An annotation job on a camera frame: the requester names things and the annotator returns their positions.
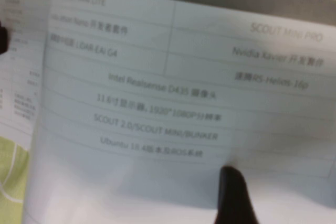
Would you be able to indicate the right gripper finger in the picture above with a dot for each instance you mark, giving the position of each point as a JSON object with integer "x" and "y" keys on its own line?
{"x": 233, "y": 203}

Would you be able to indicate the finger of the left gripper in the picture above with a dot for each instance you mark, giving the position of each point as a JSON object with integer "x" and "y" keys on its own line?
{"x": 3, "y": 39}

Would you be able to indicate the white product catalogue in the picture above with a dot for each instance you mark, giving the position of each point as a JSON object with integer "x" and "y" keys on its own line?
{"x": 157, "y": 182}

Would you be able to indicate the green checked tablecloth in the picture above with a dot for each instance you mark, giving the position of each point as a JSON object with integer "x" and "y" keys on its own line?
{"x": 10, "y": 169}

